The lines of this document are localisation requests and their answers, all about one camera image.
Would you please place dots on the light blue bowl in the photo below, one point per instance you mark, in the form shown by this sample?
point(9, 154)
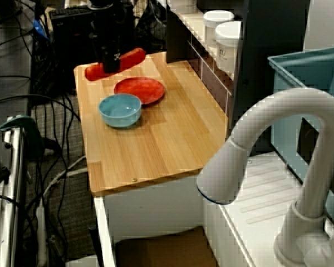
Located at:
point(119, 114)

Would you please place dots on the black tiled shelf unit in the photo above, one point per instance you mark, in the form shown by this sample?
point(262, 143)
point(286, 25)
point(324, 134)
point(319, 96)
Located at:
point(267, 55)

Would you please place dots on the white toy sink unit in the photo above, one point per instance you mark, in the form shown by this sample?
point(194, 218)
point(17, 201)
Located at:
point(156, 205)

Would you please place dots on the red round plate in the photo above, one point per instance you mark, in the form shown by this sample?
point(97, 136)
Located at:
point(144, 89)

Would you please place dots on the grey toy faucet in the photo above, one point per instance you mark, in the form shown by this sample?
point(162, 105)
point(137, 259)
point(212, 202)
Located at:
point(309, 103)

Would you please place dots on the black electronics box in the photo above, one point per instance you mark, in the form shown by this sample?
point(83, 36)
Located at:
point(69, 41)

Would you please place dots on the white labelled lidded jar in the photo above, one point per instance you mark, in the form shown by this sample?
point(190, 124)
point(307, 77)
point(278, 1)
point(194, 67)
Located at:
point(228, 36)
point(214, 20)

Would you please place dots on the brown cardboard sheet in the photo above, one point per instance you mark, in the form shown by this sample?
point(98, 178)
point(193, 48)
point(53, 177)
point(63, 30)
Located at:
point(161, 247)

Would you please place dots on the blue plastic bin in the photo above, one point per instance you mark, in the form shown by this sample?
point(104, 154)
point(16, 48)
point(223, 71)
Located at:
point(286, 125)

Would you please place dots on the red toy sausage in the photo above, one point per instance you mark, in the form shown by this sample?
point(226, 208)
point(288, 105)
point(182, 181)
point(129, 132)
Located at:
point(130, 59)

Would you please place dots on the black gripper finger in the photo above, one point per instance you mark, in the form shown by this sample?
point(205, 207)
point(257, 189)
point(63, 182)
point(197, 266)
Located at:
point(111, 59)

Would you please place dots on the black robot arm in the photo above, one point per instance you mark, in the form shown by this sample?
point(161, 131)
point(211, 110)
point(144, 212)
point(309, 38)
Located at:
point(100, 4)

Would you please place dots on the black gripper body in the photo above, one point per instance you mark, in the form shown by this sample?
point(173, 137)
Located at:
point(111, 27)

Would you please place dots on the aluminium frame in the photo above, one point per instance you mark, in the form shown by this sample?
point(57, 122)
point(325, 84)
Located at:
point(15, 167)

